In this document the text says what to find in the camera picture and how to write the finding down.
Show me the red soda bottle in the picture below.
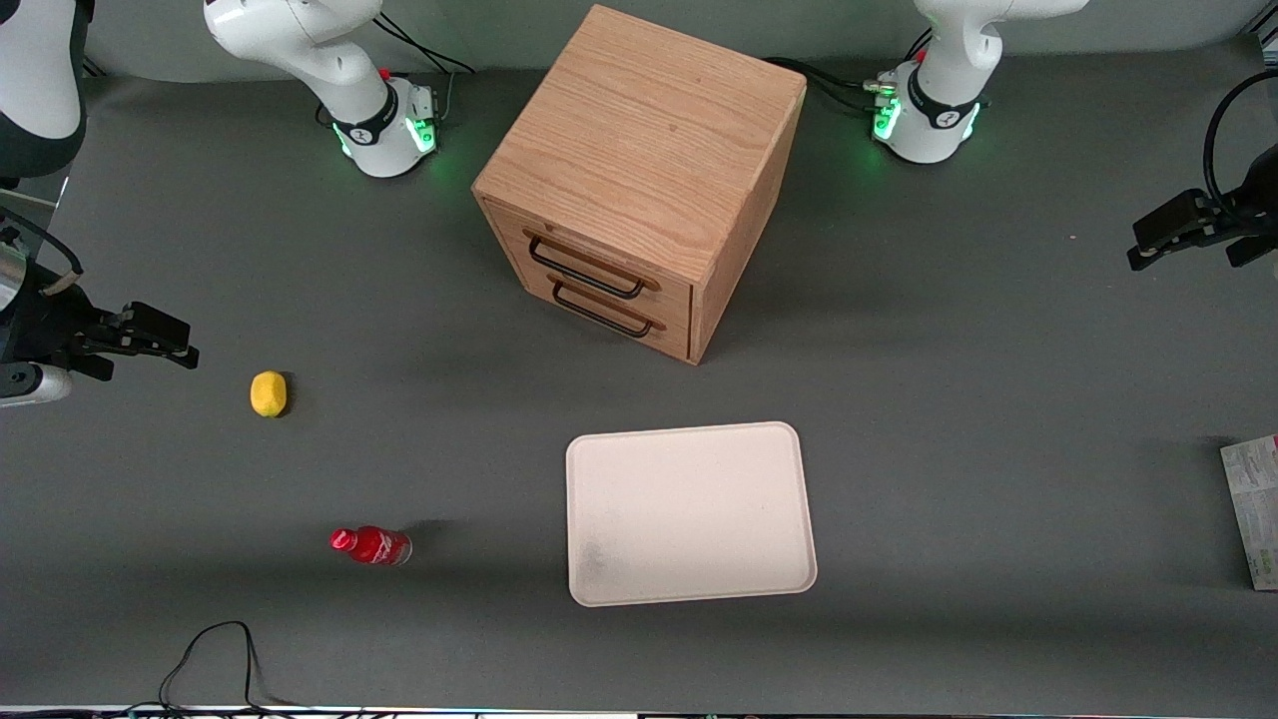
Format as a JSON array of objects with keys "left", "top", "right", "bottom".
[{"left": 329, "top": 525, "right": 413, "bottom": 567}]

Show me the yellow lemon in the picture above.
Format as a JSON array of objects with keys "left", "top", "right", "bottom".
[{"left": 250, "top": 370, "right": 289, "bottom": 418}]

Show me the red tartan cookie box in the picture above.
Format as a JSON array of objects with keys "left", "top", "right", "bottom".
[{"left": 1219, "top": 433, "right": 1278, "bottom": 592}]

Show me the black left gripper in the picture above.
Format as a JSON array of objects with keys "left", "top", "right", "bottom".
[{"left": 1127, "top": 146, "right": 1278, "bottom": 273}]

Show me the beige plastic tray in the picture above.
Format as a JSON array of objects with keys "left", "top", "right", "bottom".
[{"left": 565, "top": 421, "right": 819, "bottom": 608}]

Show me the black left arm base cable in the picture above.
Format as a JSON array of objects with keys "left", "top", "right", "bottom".
[{"left": 764, "top": 57, "right": 900, "bottom": 113}]

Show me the black wire drawer handle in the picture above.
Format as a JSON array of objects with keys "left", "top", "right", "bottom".
[
  {"left": 523, "top": 229, "right": 662, "bottom": 301},
  {"left": 548, "top": 274, "right": 667, "bottom": 340}
]

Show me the black looped table-edge cable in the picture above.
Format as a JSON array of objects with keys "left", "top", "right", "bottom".
[{"left": 158, "top": 620, "right": 293, "bottom": 716}]

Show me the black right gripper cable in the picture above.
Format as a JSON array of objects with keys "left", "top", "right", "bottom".
[{"left": 0, "top": 204, "right": 84, "bottom": 298}]

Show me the black arm base cable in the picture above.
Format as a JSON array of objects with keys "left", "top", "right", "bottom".
[
  {"left": 373, "top": 10, "right": 476, "bottom": 77},
  {"left": 764, "top": 57, "right": 900, "bottom": 113}
]

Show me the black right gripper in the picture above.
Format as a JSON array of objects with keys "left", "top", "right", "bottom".
[{"left": 0, "top": 268, "right": 202, "bottom": 383}]

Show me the wooden drawer front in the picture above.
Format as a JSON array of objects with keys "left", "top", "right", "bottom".
[
  {"left": 514, "top": 268, "right": 692, "bottom": 362},
  {"left": 482, "top": 198, "right": 696, "bottom": 323}
]

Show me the black right arm base cable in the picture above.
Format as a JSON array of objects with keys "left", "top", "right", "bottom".
[{"left": 373, "top": 10, "right": 476, "bottom": 77}]

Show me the wooden drawer cabinet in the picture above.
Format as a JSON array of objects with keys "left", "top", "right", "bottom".
[{"left": 471, "top": 4, "right": 808, "bottom": 366}]

